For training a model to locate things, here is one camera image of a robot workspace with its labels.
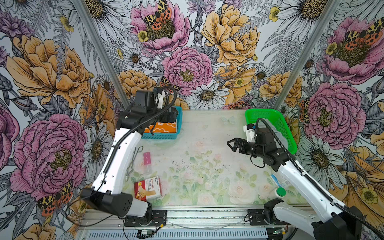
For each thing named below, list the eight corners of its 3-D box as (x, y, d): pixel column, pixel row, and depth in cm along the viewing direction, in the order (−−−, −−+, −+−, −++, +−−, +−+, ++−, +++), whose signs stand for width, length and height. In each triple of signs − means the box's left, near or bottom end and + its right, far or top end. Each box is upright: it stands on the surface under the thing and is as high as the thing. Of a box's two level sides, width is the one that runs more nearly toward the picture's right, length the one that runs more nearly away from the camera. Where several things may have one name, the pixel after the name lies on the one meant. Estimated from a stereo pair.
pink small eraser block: (144, 165, 94) (143, 163, 93) (144, 154, 99) (143, 152, 98) (151, 163, 95) (150, 162, 93) (150, 153, 100) (150, 151, 98)
